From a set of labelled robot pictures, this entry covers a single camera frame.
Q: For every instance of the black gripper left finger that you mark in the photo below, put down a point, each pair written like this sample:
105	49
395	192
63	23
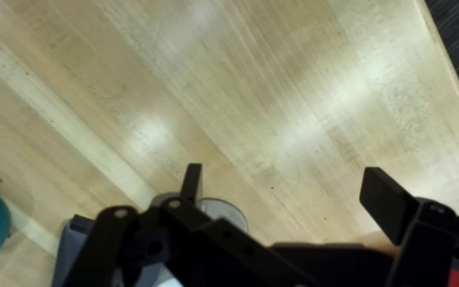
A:
191	186

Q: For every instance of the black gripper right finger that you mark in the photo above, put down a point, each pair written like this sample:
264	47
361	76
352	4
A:
385	205

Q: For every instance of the white paper cup container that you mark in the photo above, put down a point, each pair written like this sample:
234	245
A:
226	210

